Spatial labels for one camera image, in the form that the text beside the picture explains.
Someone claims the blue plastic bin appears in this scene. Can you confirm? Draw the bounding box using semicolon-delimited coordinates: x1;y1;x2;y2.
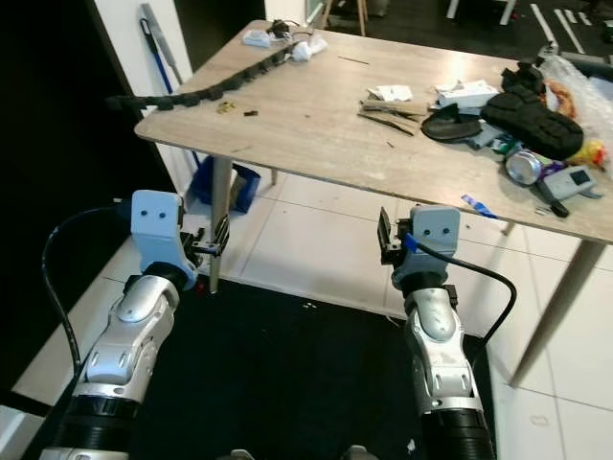
190;158;261;214

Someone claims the yellow trash item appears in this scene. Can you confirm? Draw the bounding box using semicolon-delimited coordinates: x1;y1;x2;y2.
575;137;609;172

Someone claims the black shoe insole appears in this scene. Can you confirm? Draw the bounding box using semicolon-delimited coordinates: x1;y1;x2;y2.
421;103;489;145

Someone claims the white paper scrap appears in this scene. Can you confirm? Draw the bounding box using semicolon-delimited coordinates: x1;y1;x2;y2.
364;85;413;104

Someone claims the light wooden table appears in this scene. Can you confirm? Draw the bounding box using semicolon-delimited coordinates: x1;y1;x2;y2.
134;19;613;389

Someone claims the silver drink can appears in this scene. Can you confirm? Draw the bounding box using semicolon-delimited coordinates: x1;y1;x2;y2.
504;149;547;188

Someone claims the white flat carton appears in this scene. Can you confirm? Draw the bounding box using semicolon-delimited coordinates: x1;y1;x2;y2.
433;80;501;111

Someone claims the large black floor mat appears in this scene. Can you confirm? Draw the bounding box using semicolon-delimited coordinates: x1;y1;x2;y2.
19;278;499;460

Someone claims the black shoe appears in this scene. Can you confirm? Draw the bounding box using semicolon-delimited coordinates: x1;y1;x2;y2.
481;62;585;162

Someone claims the grey device with screen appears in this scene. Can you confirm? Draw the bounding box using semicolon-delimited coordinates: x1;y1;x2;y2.
536;165;606;219

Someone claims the grey blue mop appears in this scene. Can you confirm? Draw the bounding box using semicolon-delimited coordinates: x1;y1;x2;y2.
139;3;200;169

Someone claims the wooden stool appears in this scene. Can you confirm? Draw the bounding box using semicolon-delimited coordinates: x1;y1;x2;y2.
311;0;372;37

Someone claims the clear plastic bag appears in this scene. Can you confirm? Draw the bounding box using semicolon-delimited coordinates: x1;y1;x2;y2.
536;53;613;145

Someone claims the white stool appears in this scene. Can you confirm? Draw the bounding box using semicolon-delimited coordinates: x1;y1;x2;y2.
445;0;518;28

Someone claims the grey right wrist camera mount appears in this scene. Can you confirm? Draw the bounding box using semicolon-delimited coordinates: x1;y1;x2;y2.
393;204;463;286

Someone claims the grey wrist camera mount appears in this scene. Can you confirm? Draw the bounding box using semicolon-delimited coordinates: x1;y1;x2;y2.
130;190;191;279
393;204;463;286

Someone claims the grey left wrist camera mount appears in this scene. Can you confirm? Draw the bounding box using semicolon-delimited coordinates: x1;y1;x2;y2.
130;190;191;279

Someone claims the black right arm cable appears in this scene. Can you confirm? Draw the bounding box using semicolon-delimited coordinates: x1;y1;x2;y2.
417;243;519;371

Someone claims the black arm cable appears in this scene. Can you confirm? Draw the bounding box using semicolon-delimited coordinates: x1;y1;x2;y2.
40;205;136;384
417;243;519;371

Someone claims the black plastic cable chain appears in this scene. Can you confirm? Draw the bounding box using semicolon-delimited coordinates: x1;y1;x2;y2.
105;46;293;114

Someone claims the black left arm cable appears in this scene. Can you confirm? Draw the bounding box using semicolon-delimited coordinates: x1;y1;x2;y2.
40;205;136;384

